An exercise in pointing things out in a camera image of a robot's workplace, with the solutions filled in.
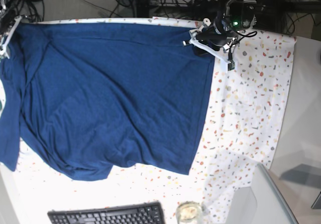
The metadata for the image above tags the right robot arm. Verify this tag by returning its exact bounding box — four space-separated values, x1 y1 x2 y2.
1 0 17 28

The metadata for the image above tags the terrazzo patterned tablecloth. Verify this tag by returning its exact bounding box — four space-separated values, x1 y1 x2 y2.
1 18 296 223

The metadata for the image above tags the black computer keyboard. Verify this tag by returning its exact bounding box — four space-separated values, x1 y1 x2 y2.
47 202 165 224

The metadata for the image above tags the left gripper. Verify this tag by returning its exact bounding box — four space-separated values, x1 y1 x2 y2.
196 29 238 51

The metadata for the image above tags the dark blue t-shirt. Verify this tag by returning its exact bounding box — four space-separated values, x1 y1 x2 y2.
1 23 214 181

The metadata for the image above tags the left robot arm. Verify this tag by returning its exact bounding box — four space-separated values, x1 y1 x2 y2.
195 0 257 51

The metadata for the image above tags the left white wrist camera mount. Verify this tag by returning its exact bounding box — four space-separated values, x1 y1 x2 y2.
183 18 238 72

